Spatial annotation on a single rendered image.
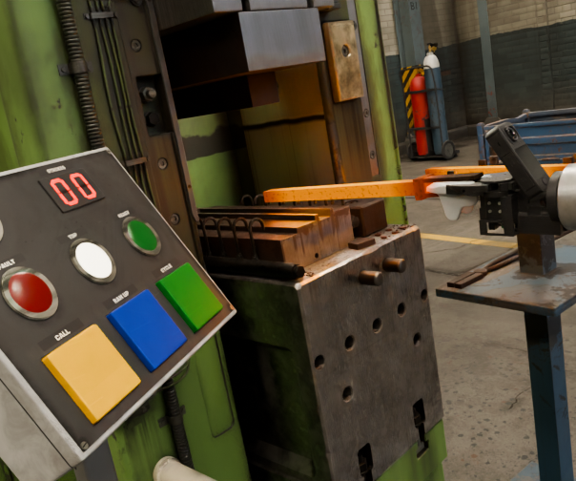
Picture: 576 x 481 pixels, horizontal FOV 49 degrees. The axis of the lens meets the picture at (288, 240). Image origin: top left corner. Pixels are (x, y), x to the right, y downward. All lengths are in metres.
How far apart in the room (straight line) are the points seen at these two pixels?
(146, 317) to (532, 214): 0.56
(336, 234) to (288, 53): 0.35
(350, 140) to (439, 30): 9.04
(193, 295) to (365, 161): 0.83
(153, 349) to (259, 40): 0.60
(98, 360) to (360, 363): 0.68
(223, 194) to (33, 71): 0.74
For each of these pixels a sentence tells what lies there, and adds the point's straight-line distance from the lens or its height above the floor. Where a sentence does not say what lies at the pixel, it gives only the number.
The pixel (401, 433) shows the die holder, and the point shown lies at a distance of 1.37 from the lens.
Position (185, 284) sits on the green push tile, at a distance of 0.79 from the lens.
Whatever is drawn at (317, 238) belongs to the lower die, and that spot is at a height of 0.96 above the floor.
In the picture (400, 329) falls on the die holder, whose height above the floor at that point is 0.73.
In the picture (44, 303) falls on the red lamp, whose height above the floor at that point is 1.08.
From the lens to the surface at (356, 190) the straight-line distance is 1.11.
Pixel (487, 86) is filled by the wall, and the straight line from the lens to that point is 10.49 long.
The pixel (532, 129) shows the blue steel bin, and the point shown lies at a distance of 5.07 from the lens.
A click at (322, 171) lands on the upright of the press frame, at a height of 1.04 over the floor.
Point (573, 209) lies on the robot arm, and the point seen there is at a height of 1.02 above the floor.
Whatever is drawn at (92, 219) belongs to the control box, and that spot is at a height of 1.13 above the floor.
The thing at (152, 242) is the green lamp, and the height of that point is 1.08.
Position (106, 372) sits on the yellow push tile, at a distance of 0.64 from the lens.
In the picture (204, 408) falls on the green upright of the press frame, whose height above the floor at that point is 0.69.
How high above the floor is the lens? 1.23
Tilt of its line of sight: 13 degrees down
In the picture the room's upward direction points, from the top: 10 degrees counter-clockwise
